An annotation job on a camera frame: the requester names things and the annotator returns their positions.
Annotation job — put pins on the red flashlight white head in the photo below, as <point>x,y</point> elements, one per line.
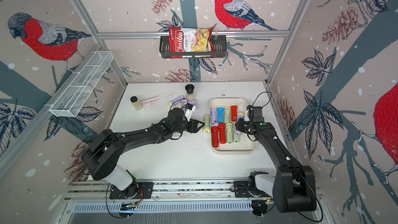
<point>234,109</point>

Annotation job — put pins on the green flashlight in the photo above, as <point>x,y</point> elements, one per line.
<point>236,138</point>
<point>206,127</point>
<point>229,133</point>
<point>227,114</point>

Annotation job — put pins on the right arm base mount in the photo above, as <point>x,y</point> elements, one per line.
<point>258,185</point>

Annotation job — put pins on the small glass spice bottle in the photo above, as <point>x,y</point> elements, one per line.
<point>136,103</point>

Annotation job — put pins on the red cassava chips bag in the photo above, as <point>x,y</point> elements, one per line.
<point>184,40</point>

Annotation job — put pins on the aluminium front rail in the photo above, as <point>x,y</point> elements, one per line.
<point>164,190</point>

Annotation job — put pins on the black-top pepper grinder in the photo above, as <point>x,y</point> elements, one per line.
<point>190,92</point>

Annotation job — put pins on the purple flashlight top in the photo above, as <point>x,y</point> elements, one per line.
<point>178,102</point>

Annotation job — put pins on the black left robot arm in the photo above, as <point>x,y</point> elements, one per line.
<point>101,157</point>

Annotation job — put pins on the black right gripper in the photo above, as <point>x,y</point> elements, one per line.
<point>239,125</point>

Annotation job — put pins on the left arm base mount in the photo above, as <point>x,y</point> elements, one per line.
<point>137,190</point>

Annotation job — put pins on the black wall basket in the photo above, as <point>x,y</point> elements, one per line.
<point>219,43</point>

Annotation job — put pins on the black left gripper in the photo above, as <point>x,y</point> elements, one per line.
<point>195,124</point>

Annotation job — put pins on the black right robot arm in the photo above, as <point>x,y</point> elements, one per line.
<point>293,188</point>

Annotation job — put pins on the cream plastic storage tray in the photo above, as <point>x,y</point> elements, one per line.
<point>245,145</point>

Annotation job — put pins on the blue flashlight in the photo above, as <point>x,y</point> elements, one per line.
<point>220,111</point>

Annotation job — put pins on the white wire mesh shelf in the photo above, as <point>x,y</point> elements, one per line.
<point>73,98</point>

